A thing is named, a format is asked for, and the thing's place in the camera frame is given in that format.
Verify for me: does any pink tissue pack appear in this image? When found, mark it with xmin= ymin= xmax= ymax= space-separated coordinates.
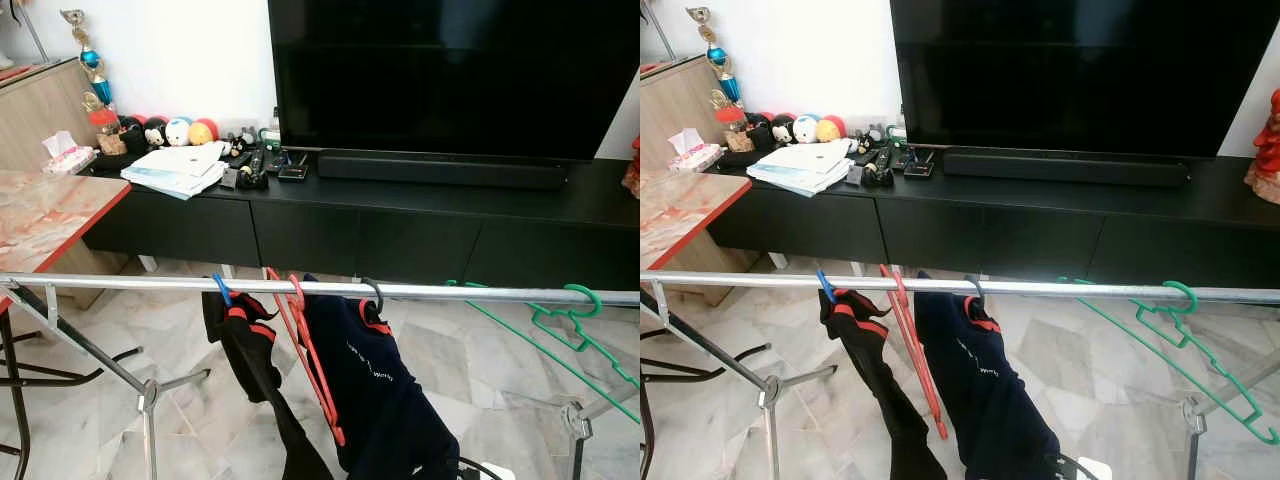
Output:
xmin=42 ymin=130 xmax=98 ymax=177
xmin=668 ymin=128 xmax=726 ymax=173

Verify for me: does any green clothes hanger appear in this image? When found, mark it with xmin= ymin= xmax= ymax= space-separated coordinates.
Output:
xmin=1058 ymin=276 xmax=1280 ymax=447
xmin=445 ymin=280 xmax=641 ymax=426

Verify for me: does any black flat screen television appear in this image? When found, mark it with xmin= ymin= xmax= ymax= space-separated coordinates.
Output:
xmin=267 ymin=0 xmax=641 ymax=163
xmin=890 ymin=0 xmax=1280 ymax=159

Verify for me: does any black shirt with red collar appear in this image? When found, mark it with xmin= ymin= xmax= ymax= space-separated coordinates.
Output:
xmin=200 ymin=290 xmax=336 ymax=480
xmin=818 ymin=288 xmax=946 ymax=480

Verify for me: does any red lidded jar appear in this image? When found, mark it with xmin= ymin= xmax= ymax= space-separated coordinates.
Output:
xmin=88 ymin=108 xmax=127 ymax=157
xmin=715 ymin=105 xmax=753 ymax=154

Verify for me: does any light wooden sideboard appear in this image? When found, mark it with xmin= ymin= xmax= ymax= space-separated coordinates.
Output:
xmin=640 ymin=55 xmax=736 ymax=171
xmin=0 ymin=58 xmax=106 ymax=173

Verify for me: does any navy shirt with red collar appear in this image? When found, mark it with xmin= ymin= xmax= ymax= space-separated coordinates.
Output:
xmin=300 ymin=275 xmax=463 ymax=480
xmin=912 ymin=270 xmax=1063 ymax=480

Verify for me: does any marble pattern folding table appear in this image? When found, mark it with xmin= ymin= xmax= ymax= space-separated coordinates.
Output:
xmin=0 ymin=170 xmax=141 ymax=480
xmin=640 ymin=170 xmax=773 ymax=480

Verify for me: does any silver metal clothes rack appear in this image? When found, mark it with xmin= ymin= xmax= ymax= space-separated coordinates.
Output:
xmin=0 ymin=270 xmax=641 ymax=480
xmin=640 ymin=268 xmax=1280 ymax=480

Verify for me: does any black soundbar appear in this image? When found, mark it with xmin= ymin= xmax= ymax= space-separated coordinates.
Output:
xmin=317 ymin=150 xmax=569 ymax=192

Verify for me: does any red clothes hanger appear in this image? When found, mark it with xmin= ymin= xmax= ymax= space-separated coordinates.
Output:
xmin=878 ymin=262 xmax=949 ymax=441
xmin=264 ymin=266 xmax=347 ymax=447

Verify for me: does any gold trophy with blue ball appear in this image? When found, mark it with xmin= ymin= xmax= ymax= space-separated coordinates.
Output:
xmin=685 ymin=5 xmax=743 ymax=106
xmin=58 ymin=8 xmax=116 ymax=111

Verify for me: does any stack of white papers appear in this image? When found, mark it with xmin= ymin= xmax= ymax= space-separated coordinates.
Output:
xmin=120 ymin=142 xmax=233 ymax=201
xmin=745 ymin=140 xmax=856 ymax=198

